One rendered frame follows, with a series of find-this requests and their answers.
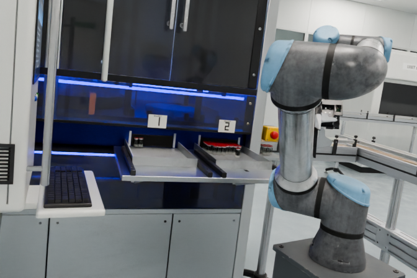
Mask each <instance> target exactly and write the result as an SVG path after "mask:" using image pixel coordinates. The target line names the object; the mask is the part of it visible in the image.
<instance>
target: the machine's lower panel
mask: <svg viewBox="0 0 417 278"><path fill-rule="evenodd" d="M36 210H37V209H23V210H22V211H21V212H12V213H2V219H1V228H0V278H45V266H46V256H47V238H48V219H49V218H36ZM172 213H173V224H172V230H171V222H172ZM240 213H241V208H105V215H104V216H95V217H62V218H50V230H49V240H48V259H47V278H232V274H233V265H234V260H235V250H236V241H237V236H238V227H239V222H240ZM170 232H171V241H170V247H169V239H170ZM168 250H169V258H168ZM167 261H168V270H167V276H166V268H167Z"/></svg>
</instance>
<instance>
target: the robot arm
mask: <svg viewBox="0 0 417 278"><path fill-rule="evenodd" d="M392 43H393V40H392V39H391V38H388V37H382V36H379V37H371V36H360V35H343V34H339V30H338V29H337V28H336V27H333V26H332V25H324V26H321V27H319V28H317V29H316V30H315V32H314V33H313V41H312V42H304V41H295V40H277V41H275V42H274V43H272V45H271V46H270V47H269V49H268V51H267V54H266V57H265V60H264V64H263V67H262V73H261V89H262V90H263V91H265V92H267V93H268V92H270V93H271V101H272V103H273V104H274V105H275V106H276V107H277V108H278V126H279V159H280V165H278V167H277V168H275V169H274V170H273V171H272V173H271V176H270V178H269V185H268V187H269V190H268V196H269V201H270V203H271V205H272V206H273V207H275V208H278V209H281V210H283V211H289V212H294V213H299V214H302V215H306V216H309V217H314V218H318V219H321V221H320V227H319V230H318V231H317V233H316V235H315V237H314V239H313V241H312V243H311V244H310V250H309V255H310V257H311V258H312V259H313V260H314V261H315V262H317V263H318V264H319V265H321V266H323V267H326V268H328V269H331V270H334V271H338V272H343V273H350V274H353V273H359V272H362V271H363V270H364V269H365V265H366V261H367V259H366V256H365V248H364V240H363V238H364V231H365V225H366V220H367V214H368V209H369V206H370V189H369V187H368V186H367V185H365V184H364V183H363V182H361V181H358V180H357V179H354V178H352V177H349V176H345V175H342V174H336V173H330V174H328V175H327V177H326V178H325V177H320V176H318V175H317V171H316V169H315V168H314V167H313V166H312V163H313V157H314V158H316V149H317V148H324V147H329V146H331V144H332V141H331V140H330V139H329V138H327V137H325V129H324V128H321V127H326V129H339V125H340V122H339V116H343V102H342V100H347V99H353V98H357V97H360V96H363V95H365V94H368V93H370V92H371V91H373V90H374V89H376V88H378V87H379V86H380V85H381V84H382V82H383V81H384V79H385V77H386V75H387V70H388V65H387V63H388V62H389V61H390V55H391V51H392ZM318 131H319V134H318Z"/></svg>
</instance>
